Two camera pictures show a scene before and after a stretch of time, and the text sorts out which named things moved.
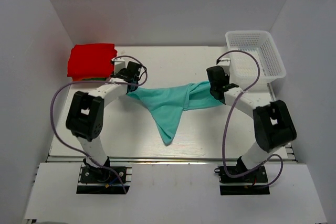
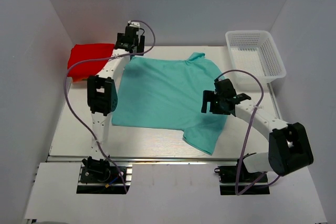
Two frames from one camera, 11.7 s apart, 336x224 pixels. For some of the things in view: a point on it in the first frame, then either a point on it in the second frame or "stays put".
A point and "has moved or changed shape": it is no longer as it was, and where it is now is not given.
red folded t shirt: (91, 60) stays put
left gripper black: (121, 72) -> (141, 45)
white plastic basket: (243, 66) stays put
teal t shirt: (167, 104) has moved or changed shape
